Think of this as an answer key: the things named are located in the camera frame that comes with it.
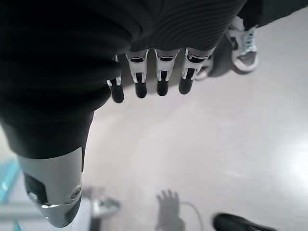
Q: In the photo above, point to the black right robot foot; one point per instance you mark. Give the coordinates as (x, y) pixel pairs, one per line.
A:
(238, 223)

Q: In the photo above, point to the white cart caster wheel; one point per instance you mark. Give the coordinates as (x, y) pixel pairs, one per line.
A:
(106, 207)

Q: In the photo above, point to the brown white sneaker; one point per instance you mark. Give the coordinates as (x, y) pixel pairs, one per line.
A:
(244, 55)

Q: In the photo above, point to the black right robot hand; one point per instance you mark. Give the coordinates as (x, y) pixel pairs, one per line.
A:
(72, 60)

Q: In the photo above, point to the black trouser leg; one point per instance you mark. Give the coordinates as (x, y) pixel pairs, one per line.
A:
(269, 12)

